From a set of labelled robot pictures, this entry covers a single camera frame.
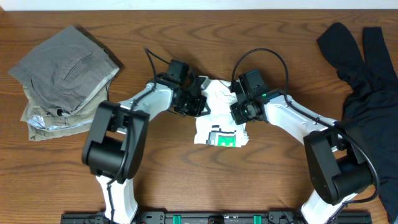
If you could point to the white t-shirt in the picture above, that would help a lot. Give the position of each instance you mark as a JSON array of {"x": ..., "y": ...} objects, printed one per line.
[{"x": 218, "y": 128}]

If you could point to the beige folded shorts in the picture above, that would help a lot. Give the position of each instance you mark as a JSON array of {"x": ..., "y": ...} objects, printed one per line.
[{"x": 43, "y": 125}]

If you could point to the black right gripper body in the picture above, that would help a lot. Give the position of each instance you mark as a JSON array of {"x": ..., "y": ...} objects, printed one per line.
[{"x": 242, "y": 112}]

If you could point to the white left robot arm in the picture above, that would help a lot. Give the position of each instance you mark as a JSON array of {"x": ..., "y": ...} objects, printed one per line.
[{"x": 115, "y": 144}]

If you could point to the grey folded trousers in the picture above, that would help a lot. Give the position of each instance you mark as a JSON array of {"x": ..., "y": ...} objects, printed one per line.
[{"x": 65, "y": 72}]

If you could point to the black garment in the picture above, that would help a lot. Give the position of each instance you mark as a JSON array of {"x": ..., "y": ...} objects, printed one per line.
[{"x": 373, "y": 103}]

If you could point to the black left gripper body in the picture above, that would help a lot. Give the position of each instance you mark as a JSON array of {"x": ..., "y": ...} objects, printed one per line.
[{"x": 195, "y": 104}]

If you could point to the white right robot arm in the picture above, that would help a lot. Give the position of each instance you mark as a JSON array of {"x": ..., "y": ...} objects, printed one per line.
[{"x": 339, "y": 167}]

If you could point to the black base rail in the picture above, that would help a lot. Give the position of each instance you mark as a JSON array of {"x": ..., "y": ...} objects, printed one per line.
[{"x": 217, "y": 217}]

